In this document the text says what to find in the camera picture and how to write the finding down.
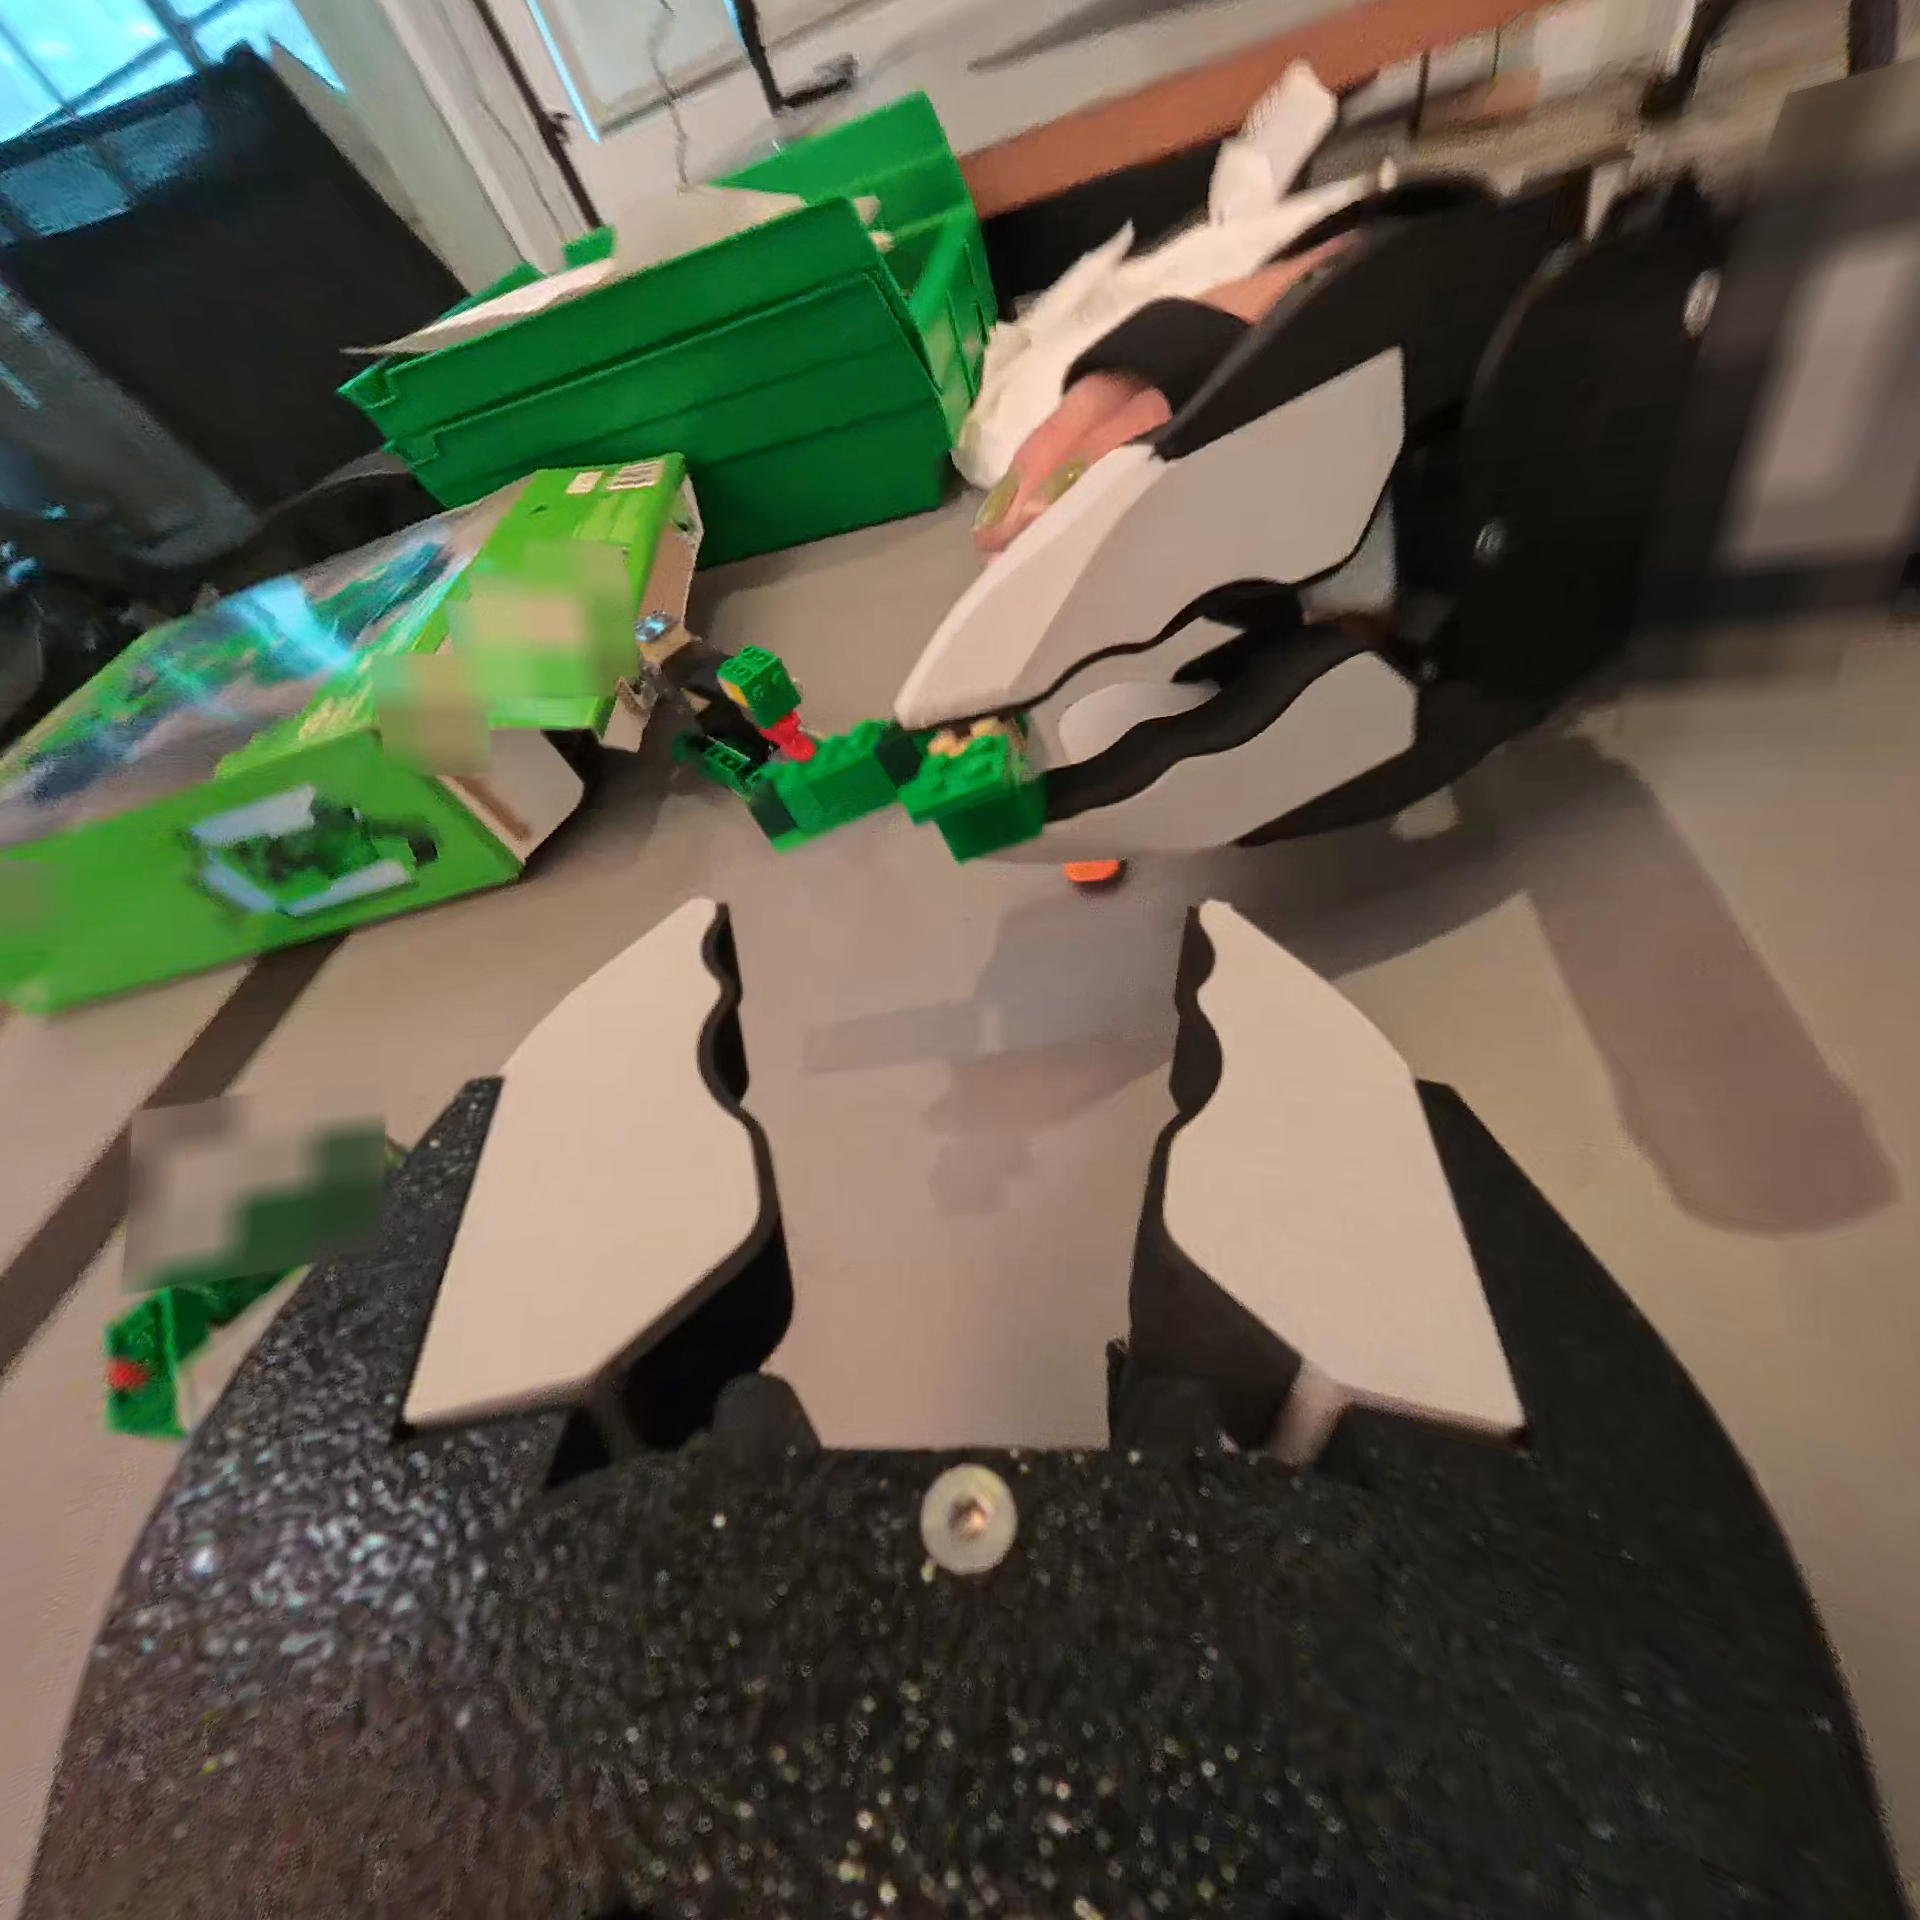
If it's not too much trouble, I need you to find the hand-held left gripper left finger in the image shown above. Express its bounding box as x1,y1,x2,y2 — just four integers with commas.
402,895,781,1433

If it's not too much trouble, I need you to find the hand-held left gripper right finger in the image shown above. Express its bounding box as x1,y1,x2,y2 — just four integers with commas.
1152,900,1528,1465

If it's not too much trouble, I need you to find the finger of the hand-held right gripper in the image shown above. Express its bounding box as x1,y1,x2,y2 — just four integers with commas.
889,350,1409,732
1042,621,1425,860

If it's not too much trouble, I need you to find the green brick assembly with tan piece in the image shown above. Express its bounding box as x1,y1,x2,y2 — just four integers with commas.
746,708,1051,866

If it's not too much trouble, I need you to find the grey desk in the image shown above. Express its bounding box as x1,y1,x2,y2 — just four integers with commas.
0,503,1920,1695

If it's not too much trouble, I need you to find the person's right hand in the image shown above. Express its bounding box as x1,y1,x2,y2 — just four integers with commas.
972,244,1356,554

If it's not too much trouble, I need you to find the green plastic storage bin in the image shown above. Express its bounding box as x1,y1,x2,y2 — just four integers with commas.
719,90,1001,404
435,398,964,567
336,195,905,442
376,307,947,506

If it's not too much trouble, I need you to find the small green red brick figure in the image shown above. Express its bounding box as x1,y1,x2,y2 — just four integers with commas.
673,645,821,793

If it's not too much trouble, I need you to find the green toy box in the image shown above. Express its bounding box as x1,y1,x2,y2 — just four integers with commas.
0,454,712,1017

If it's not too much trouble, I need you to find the white cardboard sheet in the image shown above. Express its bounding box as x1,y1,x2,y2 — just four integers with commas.
356,183,889,365

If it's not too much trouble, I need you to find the black chair back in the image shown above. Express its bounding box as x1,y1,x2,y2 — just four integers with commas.
0,45,472,514

